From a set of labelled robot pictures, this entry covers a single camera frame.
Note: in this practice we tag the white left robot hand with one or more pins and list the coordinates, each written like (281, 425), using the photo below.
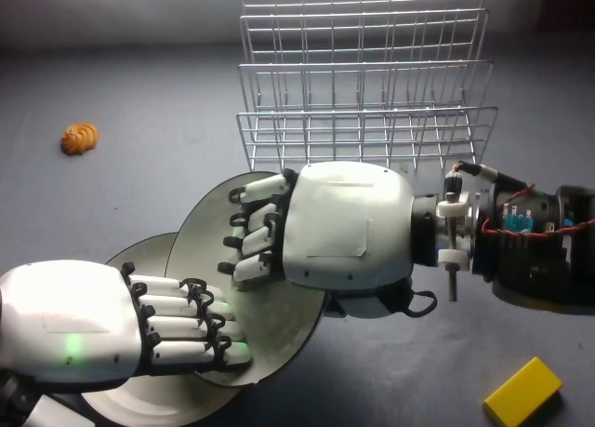
(56, 315)

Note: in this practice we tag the swirled brown cookie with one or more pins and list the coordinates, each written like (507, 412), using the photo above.
(80, 138)

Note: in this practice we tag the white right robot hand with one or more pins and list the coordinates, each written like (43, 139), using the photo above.
(344, 222)

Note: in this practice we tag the yellow rectangular block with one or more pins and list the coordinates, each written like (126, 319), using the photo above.
(523, 392)

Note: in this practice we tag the white plate with black rim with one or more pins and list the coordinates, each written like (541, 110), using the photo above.
(200, 241)
(153, 404)

